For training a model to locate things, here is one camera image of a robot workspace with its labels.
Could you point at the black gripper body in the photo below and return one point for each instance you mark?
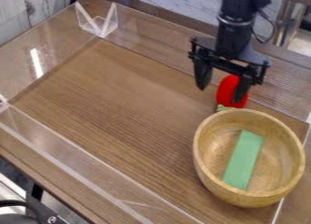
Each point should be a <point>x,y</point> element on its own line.
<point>248,63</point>

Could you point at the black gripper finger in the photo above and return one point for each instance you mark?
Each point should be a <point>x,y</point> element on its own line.
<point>203,73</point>
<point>241,89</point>

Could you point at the red plush strawberry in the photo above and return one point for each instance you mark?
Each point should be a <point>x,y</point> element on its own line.
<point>224,94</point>

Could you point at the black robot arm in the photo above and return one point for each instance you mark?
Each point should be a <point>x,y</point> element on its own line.
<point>232,54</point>

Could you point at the metal table leg background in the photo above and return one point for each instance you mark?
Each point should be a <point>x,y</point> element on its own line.
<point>289,17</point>

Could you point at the wooden bowl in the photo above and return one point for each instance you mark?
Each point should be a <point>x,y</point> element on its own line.
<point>279,166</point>

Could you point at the green rectangular block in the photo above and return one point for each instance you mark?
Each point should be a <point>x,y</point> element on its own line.
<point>240,165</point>

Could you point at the clear acrylic corner bracket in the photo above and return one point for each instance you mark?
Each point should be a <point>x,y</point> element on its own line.
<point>100,26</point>

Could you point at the clear acrylic front wall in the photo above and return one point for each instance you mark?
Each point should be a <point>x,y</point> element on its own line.
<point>100,192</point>

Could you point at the black clamp with cable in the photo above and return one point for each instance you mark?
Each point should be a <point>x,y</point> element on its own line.
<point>24,211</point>

